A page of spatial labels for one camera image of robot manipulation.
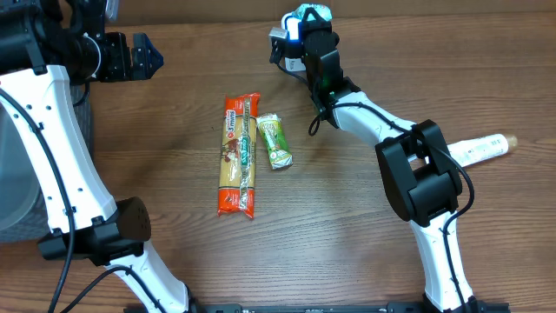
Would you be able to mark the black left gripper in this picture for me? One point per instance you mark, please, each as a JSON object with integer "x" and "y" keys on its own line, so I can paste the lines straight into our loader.
{"x": 131, "y": 56}

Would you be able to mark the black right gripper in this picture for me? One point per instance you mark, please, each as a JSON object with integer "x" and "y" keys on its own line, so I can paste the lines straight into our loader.
{"x": 311, "y": 34}

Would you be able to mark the light blue wipes packet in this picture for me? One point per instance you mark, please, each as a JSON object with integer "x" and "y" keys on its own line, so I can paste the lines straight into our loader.
{"x": 320, "y": 9}

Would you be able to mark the orange spaghetti packet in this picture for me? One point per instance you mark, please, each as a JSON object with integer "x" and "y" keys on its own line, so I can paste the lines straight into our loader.
{"x": 236, "y": 192}

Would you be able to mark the green snack packet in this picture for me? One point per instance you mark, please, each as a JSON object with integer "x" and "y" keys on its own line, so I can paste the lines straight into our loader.
{"x": 270, "y": 128}

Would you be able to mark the white tube with gold cap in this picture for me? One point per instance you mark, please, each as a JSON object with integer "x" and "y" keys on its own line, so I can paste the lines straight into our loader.
{"x": 472, "y": 151}

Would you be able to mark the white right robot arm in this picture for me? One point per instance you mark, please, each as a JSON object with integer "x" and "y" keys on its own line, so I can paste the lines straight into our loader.
{"x": 422, "y": 181}

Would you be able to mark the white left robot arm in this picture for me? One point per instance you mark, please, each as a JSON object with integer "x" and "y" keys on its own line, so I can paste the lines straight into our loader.
{"x": 41, "y": 60}

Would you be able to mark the grey plastic lattice basket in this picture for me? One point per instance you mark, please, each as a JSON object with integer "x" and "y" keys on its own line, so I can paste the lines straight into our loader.
{"x": 23, "y": 212}

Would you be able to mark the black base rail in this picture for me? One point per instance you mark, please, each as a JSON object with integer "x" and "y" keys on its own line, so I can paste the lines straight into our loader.
{"x": 395, "y": 307}

